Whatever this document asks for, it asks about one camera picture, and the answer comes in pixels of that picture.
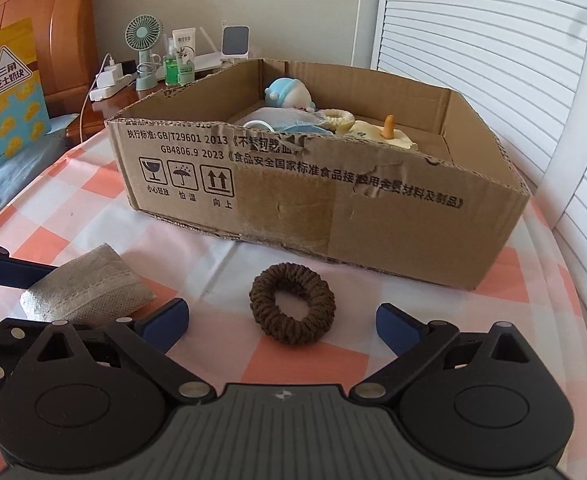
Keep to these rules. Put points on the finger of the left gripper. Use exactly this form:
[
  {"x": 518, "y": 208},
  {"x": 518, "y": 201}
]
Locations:
[
  {"x": 17, "y": 335},
  {"x": 22, "y": 274}
]

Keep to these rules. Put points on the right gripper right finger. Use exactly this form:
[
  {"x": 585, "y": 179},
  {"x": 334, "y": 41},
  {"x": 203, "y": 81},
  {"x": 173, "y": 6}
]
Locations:
[{"x": 416, "y": 346}]

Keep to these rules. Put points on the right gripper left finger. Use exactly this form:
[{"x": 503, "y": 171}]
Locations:
[{"x": 143, "y": 345}]

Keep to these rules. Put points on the grey sachet pillow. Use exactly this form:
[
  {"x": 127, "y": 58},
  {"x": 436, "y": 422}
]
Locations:
[{"x": 93, "y": 289}]

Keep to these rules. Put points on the brown knitted scrunchie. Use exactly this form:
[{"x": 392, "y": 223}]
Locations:
[{"x": 292, "y": 304}]

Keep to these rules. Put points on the yellow cleaning cloth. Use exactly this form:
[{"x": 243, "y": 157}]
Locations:
[{"x": 366, "y": 131}]

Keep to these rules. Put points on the cream knitted scrunchie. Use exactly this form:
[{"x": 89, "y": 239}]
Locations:
[{"x": 336, "y": 121}]

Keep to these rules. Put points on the light blue face mask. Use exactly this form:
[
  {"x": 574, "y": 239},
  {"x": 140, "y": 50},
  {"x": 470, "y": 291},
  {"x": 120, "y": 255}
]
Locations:
[{"x": 284, "y": 120}]

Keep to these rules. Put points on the light blue round doll toy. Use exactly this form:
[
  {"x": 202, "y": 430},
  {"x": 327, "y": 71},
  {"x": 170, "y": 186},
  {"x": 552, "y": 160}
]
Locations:
[{"x": 289, "y": 92}]

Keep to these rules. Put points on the blue grey bed sheet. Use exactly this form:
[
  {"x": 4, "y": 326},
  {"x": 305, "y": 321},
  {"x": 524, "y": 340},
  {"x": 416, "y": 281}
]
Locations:
[{"x": 17, "y": 172}]

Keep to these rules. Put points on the pink white checkered tablecloth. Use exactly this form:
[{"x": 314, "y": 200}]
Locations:
[{"x": 508, "y": 400}]

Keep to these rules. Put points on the yellow blue snack bag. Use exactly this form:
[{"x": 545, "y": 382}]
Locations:
[{"x": 24, "y": 116}]

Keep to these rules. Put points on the brown cardboard box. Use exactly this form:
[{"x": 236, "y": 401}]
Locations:
[{"x": 441, "y": 212}]

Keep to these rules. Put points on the wooden nightstand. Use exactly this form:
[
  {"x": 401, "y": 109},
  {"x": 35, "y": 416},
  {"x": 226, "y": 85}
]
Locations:
[{"x": 91, "y": 120}]

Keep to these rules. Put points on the white power strip with charger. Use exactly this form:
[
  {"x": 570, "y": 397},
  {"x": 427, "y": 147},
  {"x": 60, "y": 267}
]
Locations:
[{"x": 110, "y": 80}]

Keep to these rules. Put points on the green clear bottle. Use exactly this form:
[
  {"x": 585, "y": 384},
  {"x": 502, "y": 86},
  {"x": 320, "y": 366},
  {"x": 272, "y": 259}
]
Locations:
[{"x": 170, "y": 65}]

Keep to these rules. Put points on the pale green tube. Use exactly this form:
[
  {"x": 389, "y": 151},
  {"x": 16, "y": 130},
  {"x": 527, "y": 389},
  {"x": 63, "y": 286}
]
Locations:
[{"x": 185, "y": 64}]

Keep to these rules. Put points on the mint green desk fan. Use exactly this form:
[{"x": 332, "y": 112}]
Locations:
[{"x": 141, "y": 35}]

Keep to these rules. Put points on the wooden bed headboard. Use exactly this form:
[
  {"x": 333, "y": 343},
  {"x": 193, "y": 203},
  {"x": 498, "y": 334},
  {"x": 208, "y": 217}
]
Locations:
[{"x": 66, "y": 49}]

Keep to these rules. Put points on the white wifi router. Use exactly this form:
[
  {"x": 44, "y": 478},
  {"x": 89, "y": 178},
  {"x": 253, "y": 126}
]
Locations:
[{"x": 215, "y": 58}]

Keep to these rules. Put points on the white cosmetic tube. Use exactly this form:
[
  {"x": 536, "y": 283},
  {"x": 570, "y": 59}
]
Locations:
[{"x": 185, "y": 40}]

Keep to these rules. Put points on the white phone stand with screen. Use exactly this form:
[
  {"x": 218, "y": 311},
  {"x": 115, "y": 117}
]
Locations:
[{"x": 235, "y": 41}]

